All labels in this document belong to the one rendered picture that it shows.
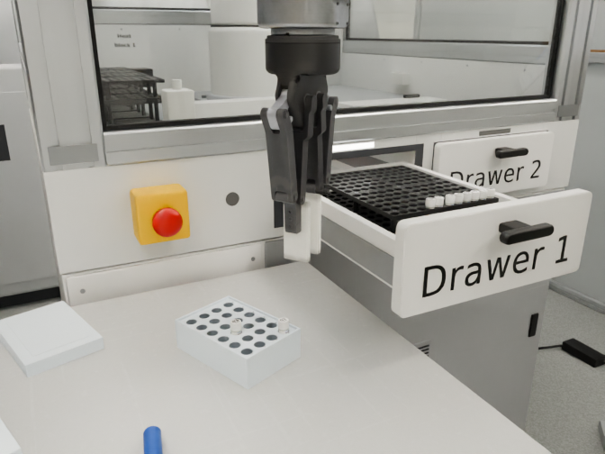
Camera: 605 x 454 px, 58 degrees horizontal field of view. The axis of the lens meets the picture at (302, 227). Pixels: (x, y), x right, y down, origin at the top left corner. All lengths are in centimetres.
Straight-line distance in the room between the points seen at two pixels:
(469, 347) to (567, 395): 81
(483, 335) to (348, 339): 64
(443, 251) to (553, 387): 149
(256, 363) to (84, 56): 44
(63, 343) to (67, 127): 27
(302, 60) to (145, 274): 44
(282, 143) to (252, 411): 27
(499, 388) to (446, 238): 85
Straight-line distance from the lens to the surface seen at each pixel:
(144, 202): 76
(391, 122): 95
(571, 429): 191
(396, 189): 81
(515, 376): 145
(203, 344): 63
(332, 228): 74
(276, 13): 53
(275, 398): 59
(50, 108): 77
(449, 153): 102
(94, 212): 80
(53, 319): 76
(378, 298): 105
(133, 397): 61
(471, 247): 64
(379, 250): 65
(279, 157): 53
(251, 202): 85
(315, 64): 53
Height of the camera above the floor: 112
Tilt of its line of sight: 20 degrees down
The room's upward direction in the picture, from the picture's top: straight up
